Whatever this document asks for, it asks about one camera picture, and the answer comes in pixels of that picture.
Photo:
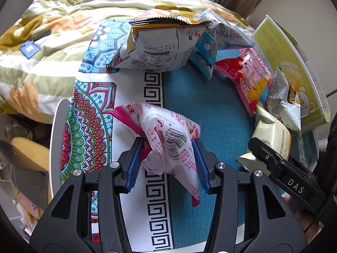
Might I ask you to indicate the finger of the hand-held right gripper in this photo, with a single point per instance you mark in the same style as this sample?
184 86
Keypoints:
263 152

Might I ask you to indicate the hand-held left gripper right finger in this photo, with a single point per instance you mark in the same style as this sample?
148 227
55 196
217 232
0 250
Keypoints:
201 168

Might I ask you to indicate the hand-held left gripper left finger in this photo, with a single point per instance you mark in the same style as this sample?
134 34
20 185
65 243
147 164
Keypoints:
134 168

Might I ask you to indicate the cream snack packet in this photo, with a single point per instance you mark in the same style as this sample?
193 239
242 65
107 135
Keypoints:
271 134

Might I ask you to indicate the pink white snack packet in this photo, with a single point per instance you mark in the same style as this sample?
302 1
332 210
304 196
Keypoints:
168 137

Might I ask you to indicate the green cardboard box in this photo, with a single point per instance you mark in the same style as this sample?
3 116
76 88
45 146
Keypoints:
284 55

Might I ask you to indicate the person's right hand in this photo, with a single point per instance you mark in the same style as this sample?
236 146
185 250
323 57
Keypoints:
306 224

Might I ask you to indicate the grey white cartoon snack packet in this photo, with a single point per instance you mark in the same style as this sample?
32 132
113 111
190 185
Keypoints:
280 102

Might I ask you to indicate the teal patterned tablecloth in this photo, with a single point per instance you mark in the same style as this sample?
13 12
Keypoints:
223 105

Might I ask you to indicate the red snack packet yellow bear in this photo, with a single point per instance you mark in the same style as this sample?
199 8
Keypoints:
244 76

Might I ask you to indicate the white round table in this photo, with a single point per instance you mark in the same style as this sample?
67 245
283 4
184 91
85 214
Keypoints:
56 137

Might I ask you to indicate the grey box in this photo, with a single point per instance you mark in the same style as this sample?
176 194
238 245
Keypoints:
31 183

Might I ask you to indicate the yellow stool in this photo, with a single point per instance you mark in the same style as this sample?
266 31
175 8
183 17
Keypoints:
29 150

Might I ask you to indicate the pink flat item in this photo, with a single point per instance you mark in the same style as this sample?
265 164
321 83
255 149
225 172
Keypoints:
27 205

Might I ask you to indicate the blue cartoon snack packet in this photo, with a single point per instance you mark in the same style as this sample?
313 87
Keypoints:
206 50

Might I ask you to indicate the orange white snack packet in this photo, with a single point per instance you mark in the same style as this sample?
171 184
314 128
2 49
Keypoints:
158 47

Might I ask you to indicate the silver printed snack packet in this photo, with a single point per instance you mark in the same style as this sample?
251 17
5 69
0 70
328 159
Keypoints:
231 31

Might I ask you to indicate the floral blanket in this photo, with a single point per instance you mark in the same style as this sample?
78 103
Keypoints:
65 10

